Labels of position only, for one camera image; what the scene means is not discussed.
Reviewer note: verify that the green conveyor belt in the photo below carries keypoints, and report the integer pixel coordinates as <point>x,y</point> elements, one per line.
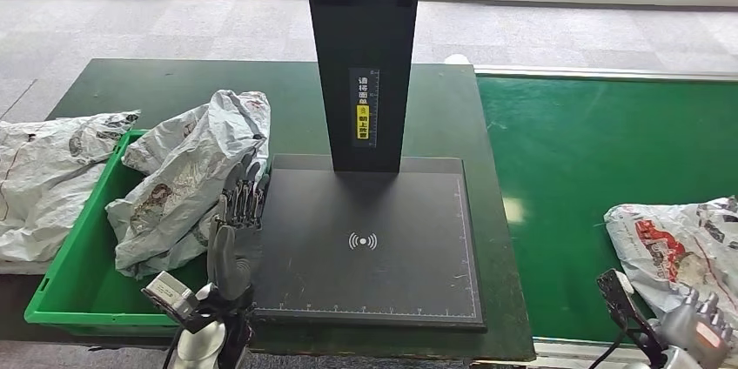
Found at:
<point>576,153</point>

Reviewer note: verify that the white parcel bag red logo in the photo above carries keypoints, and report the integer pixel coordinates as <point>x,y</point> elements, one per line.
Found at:
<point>674,251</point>

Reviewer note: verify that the white parcel bag red print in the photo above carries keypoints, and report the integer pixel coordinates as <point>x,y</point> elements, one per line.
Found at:
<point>230,118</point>

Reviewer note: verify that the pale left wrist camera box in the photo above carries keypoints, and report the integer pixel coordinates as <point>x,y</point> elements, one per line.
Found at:
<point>170,297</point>

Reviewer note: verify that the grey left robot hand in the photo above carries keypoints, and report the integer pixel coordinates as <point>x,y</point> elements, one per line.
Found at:
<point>233,262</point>

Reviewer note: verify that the grey parcel bag brown print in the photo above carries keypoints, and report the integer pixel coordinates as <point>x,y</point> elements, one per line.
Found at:
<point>173,211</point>

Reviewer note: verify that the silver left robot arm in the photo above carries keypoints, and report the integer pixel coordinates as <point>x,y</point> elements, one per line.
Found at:
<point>202,346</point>

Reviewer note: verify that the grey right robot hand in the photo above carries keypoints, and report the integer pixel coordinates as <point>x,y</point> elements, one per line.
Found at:
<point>700,337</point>

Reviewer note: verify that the black inbound scanner machine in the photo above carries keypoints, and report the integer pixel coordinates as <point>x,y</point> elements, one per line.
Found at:
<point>369,274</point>

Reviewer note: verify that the white round roller end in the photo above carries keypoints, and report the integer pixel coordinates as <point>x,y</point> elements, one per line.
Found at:
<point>457,59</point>

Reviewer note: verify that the white crumpled parcel bag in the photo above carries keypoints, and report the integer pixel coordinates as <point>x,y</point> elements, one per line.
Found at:
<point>40,182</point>

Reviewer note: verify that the dark green table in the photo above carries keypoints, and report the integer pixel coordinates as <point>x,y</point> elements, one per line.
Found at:
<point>202,81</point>

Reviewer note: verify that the green plastic crate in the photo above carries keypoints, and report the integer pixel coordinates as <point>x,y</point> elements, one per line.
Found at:
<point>75,274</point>

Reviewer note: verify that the black and yellow label sticker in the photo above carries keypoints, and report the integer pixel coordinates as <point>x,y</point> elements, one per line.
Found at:
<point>363,121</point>

